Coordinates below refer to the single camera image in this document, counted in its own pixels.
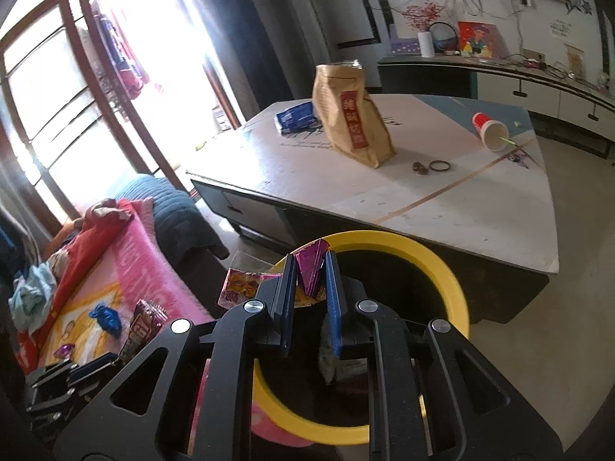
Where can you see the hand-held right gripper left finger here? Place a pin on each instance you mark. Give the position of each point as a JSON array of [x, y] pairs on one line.
[[287, 312]]

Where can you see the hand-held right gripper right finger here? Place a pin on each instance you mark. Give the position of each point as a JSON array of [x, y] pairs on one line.
[[334, 312]]

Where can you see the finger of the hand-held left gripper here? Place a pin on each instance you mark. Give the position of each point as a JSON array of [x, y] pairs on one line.
[[86, 369], [53, 403]]

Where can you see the purple foil wrapper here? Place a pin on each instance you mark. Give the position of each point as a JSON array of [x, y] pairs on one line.
[[310, 266]]

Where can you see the yellow-rimmed trash bin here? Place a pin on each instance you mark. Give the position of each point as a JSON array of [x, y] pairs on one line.
[[435, 261]]

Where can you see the small purple wrapper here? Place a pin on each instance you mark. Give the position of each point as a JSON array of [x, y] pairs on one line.
[[65, 349]]

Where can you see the clear plastic wrapper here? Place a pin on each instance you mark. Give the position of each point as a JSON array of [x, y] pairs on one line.
[[331, 360]]

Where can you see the purple yellow snack packet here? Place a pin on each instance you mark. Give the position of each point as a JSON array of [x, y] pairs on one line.
[[240, 288]]

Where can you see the crumpled blue wrapper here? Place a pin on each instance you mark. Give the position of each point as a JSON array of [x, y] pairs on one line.
[[106, 319]]

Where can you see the red striped snack packet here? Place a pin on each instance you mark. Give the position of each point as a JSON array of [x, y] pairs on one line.
[[141, 331]]

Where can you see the light blue cloth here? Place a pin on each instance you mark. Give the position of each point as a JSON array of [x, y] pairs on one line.
[[33, 293]]

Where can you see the red quilt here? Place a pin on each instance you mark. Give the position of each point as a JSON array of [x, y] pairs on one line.
[[91, 235]]

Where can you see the dark blue quilt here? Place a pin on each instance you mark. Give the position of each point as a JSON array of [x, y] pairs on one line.
[[178, 221]]

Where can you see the small brown item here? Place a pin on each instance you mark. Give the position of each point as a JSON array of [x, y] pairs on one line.
[[420, 168]]

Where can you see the low white table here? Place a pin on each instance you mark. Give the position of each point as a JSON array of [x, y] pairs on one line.
[[480, 201]]

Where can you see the blue packet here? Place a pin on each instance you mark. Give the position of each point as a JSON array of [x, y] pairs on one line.
[[295, 117]]

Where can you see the brown paper bag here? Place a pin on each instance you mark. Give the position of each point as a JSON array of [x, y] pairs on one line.
[[350, 115]]

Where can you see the red paper cup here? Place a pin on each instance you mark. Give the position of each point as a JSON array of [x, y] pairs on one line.
[[490, 130]]

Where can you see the yellow straw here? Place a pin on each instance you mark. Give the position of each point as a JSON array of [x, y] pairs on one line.
[[509, 142]]

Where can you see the purple box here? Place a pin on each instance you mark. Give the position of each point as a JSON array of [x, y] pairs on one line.
[[403, 48]]

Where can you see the white vase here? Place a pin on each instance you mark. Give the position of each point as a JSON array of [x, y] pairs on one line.
[[425, 44]]

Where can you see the round black-rimmed mirror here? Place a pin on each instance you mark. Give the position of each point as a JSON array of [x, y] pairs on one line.
[[444, 38]]

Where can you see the white low cabinet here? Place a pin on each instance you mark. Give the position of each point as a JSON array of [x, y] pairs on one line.
[[538, 91]]

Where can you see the hanging laundry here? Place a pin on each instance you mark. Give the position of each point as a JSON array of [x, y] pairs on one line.
[[125, 53]]

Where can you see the black-framed white panel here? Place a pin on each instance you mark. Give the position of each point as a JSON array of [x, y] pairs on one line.
[[353, 5]]

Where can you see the colourful painting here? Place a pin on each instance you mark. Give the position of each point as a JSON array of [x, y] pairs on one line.
[[480, 41]]

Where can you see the brown wooden window frame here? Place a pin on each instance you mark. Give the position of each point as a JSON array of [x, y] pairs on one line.
[[144, 120]]

